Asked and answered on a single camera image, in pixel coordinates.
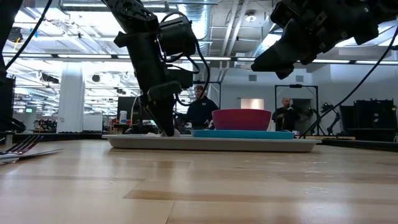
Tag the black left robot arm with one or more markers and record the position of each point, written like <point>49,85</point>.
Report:
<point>133,14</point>

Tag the grey tray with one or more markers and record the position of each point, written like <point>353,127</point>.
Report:
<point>211,144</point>

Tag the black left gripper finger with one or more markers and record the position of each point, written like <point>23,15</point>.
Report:
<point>152,115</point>
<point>166,112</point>

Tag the round black ceiling speaker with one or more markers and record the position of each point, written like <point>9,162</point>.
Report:
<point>96,78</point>

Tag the silver ventilation duct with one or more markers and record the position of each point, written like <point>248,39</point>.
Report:
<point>267,43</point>
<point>194,9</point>

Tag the white napkin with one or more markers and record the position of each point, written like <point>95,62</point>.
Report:
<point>155,134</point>

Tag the black monitor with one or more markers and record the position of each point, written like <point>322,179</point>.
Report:
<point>127,107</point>

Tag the person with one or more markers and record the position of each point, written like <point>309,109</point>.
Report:
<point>200,113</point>
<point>286,118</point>

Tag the blue plate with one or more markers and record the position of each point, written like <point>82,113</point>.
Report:
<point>242,134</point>

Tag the black equipment crates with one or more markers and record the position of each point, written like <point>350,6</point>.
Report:
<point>373,118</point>

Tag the black cabinet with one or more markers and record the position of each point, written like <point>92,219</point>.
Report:
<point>7,102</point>

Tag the magenta bowl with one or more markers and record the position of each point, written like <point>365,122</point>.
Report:
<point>241,119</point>

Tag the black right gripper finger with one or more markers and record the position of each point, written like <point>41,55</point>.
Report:
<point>284,73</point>
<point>280,56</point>

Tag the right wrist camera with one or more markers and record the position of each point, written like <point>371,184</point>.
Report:
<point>284,14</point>

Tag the white cabinet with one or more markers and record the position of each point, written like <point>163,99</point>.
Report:
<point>92,123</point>

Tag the black ceiling device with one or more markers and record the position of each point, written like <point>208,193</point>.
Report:
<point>14,34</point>

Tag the metal fork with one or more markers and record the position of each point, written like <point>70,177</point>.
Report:
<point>21,146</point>

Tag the white column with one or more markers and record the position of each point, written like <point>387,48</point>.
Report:
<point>71,99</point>

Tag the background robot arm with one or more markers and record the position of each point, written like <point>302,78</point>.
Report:
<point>334,116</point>

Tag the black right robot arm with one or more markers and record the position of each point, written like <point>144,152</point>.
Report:
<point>385,12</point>

